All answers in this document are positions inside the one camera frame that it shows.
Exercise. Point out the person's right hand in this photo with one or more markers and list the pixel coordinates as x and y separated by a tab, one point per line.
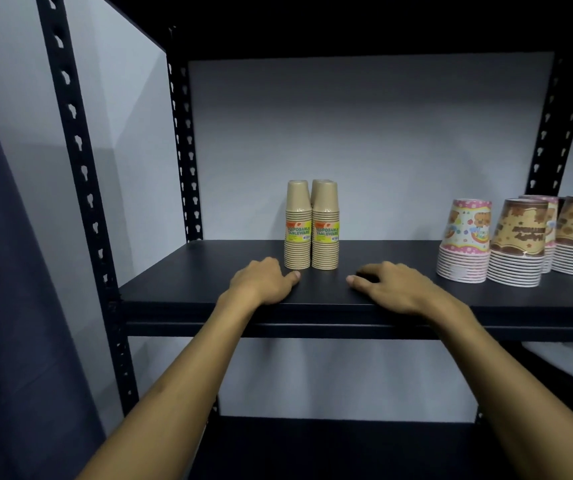
406	294

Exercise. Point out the person's left hand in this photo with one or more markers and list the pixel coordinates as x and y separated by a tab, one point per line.
259	284

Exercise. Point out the person's right thumb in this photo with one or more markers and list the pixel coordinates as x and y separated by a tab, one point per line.
359	283

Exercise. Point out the person's left thumb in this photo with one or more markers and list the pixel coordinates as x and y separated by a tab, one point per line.
289	280

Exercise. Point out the person's left forearm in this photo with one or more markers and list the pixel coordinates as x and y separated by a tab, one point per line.
176	394

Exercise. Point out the person's right forearm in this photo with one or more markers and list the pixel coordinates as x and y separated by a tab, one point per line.
511	389

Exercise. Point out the stack of kraft paper cups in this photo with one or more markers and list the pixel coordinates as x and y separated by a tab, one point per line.
316	187
326	232
298	229

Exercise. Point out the black metal shelf rack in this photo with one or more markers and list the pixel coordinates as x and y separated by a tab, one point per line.
206	279

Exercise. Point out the stack of pink printed cups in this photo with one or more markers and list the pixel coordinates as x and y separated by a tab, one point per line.
464	244
551	229

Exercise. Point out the white plastic packet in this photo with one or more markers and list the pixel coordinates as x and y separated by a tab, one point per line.
561	357

